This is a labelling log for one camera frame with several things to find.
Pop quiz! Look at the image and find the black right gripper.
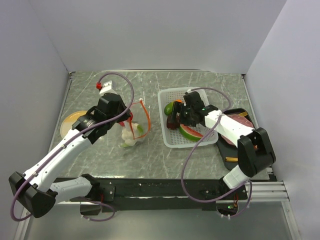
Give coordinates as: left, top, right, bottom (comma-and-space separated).
168, 101, 197, 128

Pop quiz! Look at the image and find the watermelon slice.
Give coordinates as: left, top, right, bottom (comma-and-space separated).
179, 124, 203, 142

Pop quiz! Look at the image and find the clear zip bag orange zipper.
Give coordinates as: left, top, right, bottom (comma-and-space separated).
119, 98, 151, 148

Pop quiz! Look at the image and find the white cauliflower toy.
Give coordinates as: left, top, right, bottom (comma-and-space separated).
121, 122, 145, 147

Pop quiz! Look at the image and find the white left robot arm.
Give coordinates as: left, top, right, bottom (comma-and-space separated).
8, 93, 131, 218

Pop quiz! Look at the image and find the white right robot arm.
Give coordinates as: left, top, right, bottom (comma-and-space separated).
170, 91, 276, 199

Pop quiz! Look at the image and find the green orange mango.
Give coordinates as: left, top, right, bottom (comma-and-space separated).
163, 99, 182, 116

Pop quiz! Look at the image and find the dark red apple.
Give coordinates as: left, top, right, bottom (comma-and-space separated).
166, 115, 180, 130

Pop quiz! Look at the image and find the white plastic basket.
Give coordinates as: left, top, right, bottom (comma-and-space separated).
157, 86, 219, 149

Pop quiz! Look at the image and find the yellow round plate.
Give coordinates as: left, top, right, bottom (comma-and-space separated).
59, 110, 86, 138

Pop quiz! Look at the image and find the black tray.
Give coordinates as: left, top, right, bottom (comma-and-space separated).
216, 108, 255, 171

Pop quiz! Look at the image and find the gold fork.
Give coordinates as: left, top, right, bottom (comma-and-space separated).
238, 112, 248, 117

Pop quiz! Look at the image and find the pink plate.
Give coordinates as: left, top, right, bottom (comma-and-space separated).
220, 114, 254, 146

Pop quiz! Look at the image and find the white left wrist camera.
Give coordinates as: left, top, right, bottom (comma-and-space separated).
96, 80, 117, 97

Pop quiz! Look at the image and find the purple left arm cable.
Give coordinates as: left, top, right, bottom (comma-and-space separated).
9, 71, 135, 223

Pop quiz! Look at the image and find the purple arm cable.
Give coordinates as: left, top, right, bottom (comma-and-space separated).
9, 71, 135, 223
180, 86, 253, 219

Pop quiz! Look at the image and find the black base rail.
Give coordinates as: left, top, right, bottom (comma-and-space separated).
69, 173, 278, 217

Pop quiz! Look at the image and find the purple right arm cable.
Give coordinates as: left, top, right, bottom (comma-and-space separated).
180, 86, 253, 219

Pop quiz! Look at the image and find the aluminium frame rail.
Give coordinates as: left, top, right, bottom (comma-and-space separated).
13, 181, 290, 240

